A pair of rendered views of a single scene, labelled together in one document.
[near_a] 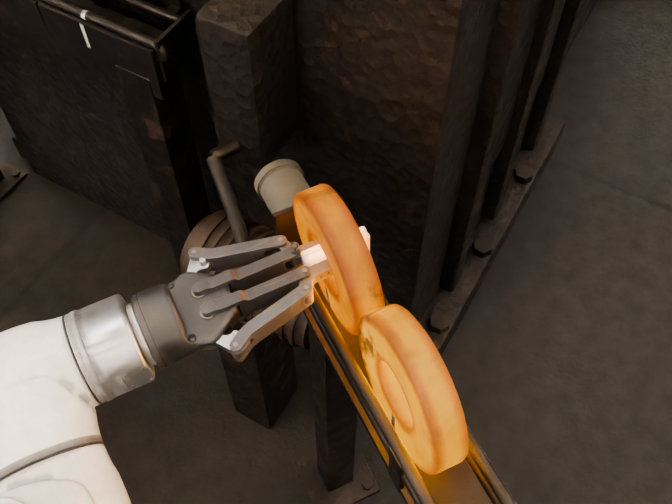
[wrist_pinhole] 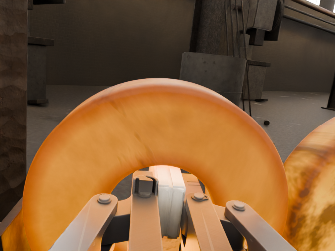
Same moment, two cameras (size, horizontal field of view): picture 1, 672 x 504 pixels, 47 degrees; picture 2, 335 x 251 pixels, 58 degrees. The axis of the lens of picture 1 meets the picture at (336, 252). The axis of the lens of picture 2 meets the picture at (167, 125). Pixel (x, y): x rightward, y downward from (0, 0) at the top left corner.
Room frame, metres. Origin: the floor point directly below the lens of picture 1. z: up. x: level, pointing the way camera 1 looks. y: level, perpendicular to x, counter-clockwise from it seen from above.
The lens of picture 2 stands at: (0.37, 0.16, 0.81)
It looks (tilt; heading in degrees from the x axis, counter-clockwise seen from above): 13 degrees down; 289
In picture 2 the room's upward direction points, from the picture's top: 6 degrees clockwise
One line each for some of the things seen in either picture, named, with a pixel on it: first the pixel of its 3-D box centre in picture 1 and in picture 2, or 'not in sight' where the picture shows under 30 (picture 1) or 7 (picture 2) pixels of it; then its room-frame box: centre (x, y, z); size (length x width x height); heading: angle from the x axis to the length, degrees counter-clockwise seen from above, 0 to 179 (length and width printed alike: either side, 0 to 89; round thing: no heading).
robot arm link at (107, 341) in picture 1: (115, 345); not in sight; (0.33, 0.21, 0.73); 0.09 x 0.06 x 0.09; 25
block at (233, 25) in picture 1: (253, 75); not in sight; (0.74, 0.11, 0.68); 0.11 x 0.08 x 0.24; 150
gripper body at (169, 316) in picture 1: (188, 314); not in sight; (0.36, 0.14, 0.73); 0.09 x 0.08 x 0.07; 115
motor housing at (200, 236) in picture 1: (275, 344); not in sight; (0.56, 0.10, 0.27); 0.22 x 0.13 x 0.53; 60
